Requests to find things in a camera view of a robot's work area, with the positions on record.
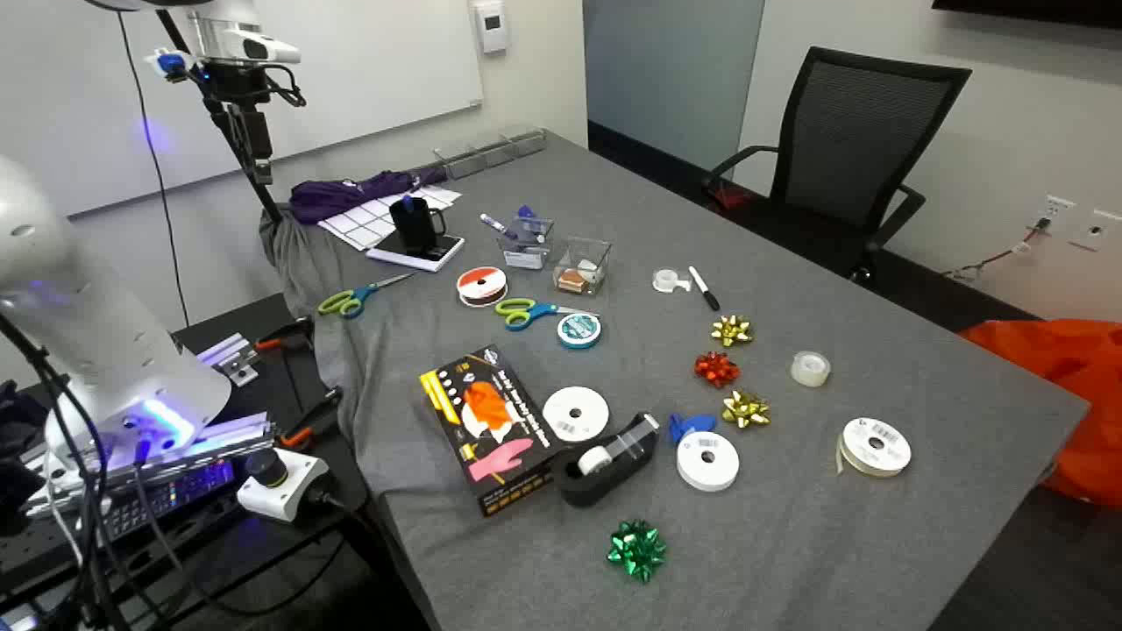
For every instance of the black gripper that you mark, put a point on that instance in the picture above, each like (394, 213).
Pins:
(243, 87)

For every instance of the purple and black marker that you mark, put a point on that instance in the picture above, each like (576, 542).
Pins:
(531, 227)

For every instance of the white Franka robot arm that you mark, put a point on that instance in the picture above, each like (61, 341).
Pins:
(81, 327)

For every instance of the grey marker with blue tip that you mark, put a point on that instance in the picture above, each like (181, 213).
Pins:
(496, 223)

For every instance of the clear marker holder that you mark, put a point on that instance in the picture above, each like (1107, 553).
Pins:
(527, 259)

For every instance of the clear plastic box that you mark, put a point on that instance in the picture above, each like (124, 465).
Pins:
(579, 268)

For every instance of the black box with glove print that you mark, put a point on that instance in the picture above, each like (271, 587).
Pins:
(493, 426)

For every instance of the black and white marker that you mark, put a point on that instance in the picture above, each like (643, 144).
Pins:
(701, 288)

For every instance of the white grid patterned towel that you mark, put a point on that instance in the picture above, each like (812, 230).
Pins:
(357, 223)

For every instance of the black mug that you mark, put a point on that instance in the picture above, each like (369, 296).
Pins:
(414, 227)

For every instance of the white notebook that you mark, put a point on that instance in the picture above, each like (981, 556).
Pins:
(406, 259)

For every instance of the teal ribbon spool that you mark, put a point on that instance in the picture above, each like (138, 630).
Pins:
(579, 330)

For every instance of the white ribbon spool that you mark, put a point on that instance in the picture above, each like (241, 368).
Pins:
(576, 417)
(710, 465)

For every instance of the small clear tape dispenser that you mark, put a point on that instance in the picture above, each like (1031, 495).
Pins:
(669, 281)

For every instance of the black side cart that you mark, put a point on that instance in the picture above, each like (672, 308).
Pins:
(267, 573)

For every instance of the black tape dispenser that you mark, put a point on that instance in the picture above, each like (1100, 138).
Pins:
(608, 460)

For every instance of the gold gift bow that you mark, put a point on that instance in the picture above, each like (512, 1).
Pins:
(732, 330)
(743, 411)

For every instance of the red gift bow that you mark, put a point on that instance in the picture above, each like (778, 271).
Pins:
(718, 371)

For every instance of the blue gift bow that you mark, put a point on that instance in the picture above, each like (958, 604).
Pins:
(686, 426)

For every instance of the green gift bow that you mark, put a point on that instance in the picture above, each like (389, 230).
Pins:
(636, 553)

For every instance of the clear tape roll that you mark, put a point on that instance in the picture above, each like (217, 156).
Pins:
(812, 371)

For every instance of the black office chair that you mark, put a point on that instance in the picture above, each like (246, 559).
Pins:
(864, 127)

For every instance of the grey table cloth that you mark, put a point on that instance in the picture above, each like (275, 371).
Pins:
(795, 514)

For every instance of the cream ribbon spool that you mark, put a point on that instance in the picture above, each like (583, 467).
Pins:
(874, 448)

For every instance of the orange bag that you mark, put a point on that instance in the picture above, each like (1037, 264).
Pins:
(1073, 373)

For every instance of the small silver bracket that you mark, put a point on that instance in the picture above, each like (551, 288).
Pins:
(230, 355)

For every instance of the white wall thermostat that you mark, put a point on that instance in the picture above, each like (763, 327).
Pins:
(493, 26)

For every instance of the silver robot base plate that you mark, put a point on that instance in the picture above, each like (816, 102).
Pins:
(178, 460)

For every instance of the black wall screen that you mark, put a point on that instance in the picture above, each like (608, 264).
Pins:
(1029, 8)

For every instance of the white wall outlet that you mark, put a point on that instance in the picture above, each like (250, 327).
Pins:
(1060, 213)

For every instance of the white wall plate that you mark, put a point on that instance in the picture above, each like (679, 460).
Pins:
(1101, 230)

